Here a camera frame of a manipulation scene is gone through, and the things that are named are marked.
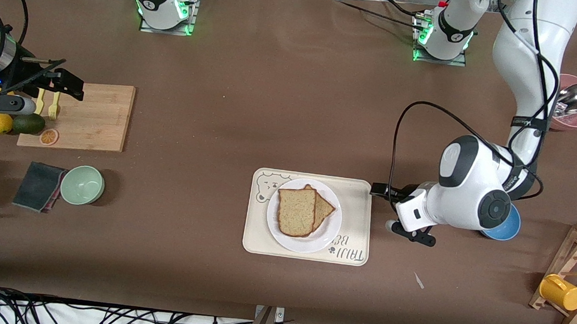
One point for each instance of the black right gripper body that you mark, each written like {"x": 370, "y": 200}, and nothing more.
{"x": 23, "y": 78}

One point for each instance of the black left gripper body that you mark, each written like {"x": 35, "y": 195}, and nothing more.
{"x": 401, "y": 194}

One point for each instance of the brown bread slice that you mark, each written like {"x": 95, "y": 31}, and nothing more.
{"x": 296, "y": 212}

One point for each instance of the white round plate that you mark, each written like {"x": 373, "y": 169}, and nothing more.
{"x": 302, "y": 244}

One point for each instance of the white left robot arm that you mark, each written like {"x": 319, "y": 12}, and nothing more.
{"x": 468, "y": 198}

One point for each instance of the yellow plastic fork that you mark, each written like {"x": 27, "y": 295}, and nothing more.
{"x": 54, "y": 109}

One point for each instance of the cream bear print tray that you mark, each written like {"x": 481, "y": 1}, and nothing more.
{"x": 357, "y": 210}

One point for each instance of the yellow plastic knife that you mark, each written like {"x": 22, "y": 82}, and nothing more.
{"x": 39, "y": 106}

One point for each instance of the wooden cutting board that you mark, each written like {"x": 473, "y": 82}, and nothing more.
{"x": 94, "y": 119}

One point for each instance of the dark green avocado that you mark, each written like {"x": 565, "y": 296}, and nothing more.
{"x": 28, "y": 124}

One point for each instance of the orange fruit slice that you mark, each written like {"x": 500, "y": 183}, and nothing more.
{"x": 49, "y": 137}

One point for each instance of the small white tape scrap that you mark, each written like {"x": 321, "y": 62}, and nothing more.
{"x": 419, "y": 281}

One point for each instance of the pale green bowl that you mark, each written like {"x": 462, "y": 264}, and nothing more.
{"x": 82, "y": 186}

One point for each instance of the dark grey sponge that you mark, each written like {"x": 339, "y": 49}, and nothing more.
{"x": 38, "y": 187}

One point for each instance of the blue bowl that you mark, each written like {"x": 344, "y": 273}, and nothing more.
{"x": 508, "y": 231}

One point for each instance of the yellow cup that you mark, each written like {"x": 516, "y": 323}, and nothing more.
{"x": 561, "y": 293}

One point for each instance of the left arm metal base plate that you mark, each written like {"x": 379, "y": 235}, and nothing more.
{"x": 441, "y": 61}

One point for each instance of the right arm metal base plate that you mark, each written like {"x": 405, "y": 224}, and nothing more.
{"x": 193, "y": 7}

